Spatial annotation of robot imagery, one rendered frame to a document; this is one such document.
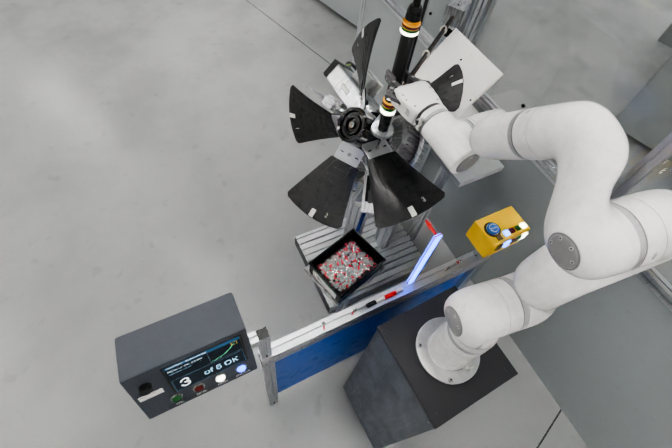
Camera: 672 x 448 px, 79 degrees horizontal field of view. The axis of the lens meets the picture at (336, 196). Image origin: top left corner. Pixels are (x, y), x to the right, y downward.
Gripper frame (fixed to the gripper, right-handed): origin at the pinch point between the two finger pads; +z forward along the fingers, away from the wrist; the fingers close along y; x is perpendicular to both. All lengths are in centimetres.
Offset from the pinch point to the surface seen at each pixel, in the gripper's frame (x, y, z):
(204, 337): -22, -66, -38
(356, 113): -23.0, -2.6, 11.2
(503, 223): -40, 30, -36
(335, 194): -46.6, -13.5, -1.0
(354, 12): -134, 122, 215
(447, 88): -6.9, 17.3, -2.8
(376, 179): -29.7, -6.0, -10.5
